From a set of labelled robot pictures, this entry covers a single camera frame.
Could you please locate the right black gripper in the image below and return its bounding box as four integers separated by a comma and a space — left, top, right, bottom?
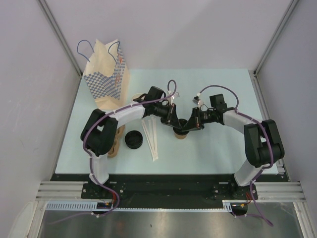
182, 107, 216, 131

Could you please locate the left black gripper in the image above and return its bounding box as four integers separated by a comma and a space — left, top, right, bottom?
153, 103, 181, 130

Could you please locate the black cup lid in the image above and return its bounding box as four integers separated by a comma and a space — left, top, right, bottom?
173, 119, 189, 136

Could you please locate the brown paper coffee cup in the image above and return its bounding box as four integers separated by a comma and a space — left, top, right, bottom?
174, 133, 187, 139

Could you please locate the stack of paper cups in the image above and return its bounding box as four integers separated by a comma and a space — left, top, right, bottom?
132, 93, 147, 103

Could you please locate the checkered paper takeout bag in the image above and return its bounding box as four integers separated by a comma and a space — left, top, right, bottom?
82, 40, 130, 111

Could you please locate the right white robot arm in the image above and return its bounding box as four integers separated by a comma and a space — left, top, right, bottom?
182, 94, 285, 199

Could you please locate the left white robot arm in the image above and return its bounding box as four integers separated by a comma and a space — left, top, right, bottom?
80, 86, 181, 198

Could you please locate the wrapped straw left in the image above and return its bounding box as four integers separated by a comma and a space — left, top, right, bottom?
141, 119, 157, 161

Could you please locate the wrapped straw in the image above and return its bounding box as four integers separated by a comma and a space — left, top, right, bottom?
151, 117, 158, 159
148, 119, 158, 161
141, 119, 157, 161

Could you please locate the wrapped straw middle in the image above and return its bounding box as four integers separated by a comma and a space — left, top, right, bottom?
148, 119, 158, 161

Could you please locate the wrapped straw right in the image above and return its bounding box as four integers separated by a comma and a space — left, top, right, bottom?
151, 117, 158, 159

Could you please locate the stack of black lids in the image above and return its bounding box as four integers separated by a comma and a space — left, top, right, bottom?
124, 130, 143, 149

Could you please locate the brown cardboard cup carrier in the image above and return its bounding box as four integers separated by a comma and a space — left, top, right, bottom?
107, 125, 125, 158

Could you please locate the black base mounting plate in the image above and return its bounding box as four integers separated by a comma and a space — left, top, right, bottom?
51, 174, 286, 208

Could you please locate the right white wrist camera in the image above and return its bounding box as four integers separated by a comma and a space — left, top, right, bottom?
192, 93, 204, 108

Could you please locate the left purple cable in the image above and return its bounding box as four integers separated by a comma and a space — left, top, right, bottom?
51, 79, 177, 225

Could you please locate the purple cable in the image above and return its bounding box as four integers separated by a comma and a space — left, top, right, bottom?
51, 79, 177, 225
197, 85, 274, 227

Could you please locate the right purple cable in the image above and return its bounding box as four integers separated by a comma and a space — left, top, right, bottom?
197, 85, 274, 227

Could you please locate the white cable duct rail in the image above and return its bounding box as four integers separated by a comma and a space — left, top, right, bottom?
45, 201, 247, 214

